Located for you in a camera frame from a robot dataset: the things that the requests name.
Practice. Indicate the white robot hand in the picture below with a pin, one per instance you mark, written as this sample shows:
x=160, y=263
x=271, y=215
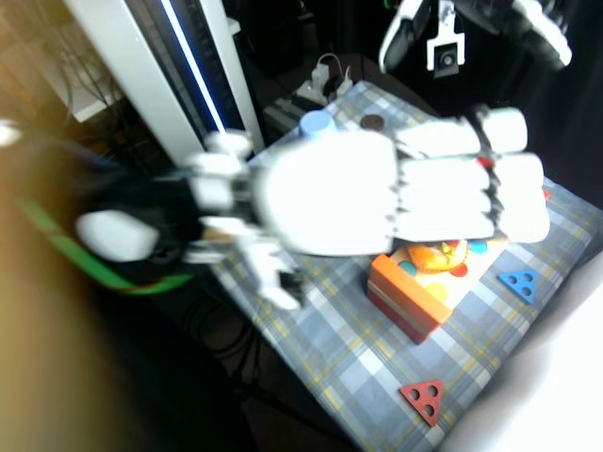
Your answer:
x=542, y=33
x=339, y=193

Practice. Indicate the toy fruit tart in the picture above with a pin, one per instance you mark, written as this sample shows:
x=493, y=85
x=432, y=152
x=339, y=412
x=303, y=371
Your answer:
x=431, y=259

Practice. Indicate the orange toy box with dots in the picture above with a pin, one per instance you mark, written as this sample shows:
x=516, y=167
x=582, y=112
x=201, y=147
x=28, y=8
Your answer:
x=405, y=292

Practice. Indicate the light blue plastic cup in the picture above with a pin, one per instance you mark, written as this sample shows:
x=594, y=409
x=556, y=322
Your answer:
x=316, y=124

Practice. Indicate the brown round disc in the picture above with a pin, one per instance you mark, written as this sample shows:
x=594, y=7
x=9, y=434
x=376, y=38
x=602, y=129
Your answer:
x=372, y=122

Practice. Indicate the grey ridged box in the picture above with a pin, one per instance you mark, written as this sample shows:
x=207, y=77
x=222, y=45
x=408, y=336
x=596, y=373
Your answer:
x=282, y=115

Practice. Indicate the white power strip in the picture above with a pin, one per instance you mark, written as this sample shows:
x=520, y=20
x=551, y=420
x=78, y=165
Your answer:
x=320, y=87

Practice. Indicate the blue plaid tablecloth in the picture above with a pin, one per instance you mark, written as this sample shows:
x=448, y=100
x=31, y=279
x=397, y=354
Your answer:
x=353, y=339

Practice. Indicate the blue triangle block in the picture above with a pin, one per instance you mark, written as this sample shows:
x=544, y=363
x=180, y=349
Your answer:
x=520, y=285

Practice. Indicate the white column with blue stripe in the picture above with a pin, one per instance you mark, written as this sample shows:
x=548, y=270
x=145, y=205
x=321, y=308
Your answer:
x=155, y=80

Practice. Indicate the red triangle block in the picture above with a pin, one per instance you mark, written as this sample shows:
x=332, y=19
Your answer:
x=419, y=400

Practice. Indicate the white rounded shell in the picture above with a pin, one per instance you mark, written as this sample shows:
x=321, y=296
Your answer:
x=542, y=400

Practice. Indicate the white-framed wrist camera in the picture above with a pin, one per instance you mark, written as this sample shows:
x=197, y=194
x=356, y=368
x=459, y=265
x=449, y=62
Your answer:
x=445, y=59

